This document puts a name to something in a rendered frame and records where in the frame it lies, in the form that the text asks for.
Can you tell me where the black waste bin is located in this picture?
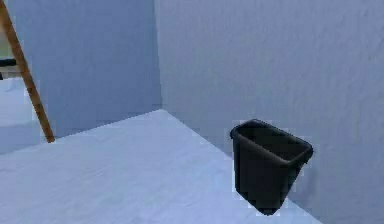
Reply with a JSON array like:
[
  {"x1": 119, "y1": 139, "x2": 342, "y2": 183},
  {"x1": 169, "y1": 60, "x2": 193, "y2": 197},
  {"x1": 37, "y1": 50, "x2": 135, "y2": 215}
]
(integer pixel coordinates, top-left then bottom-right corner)
[{"x1": 229, "y1": 118, "x2": 315, "y2": 216}]

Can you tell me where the black door handle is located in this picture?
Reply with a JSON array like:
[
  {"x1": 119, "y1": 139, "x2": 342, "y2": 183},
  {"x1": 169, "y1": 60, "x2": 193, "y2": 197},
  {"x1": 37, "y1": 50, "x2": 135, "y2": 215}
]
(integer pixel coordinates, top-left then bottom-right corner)
[{"x1": 0, "y1": 58, "x2": 18, "y2": 68}]

